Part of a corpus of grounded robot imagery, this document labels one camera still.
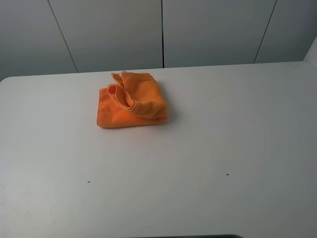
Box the orange terry towel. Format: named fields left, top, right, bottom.
left=97, top=71, right=169, bottom=128

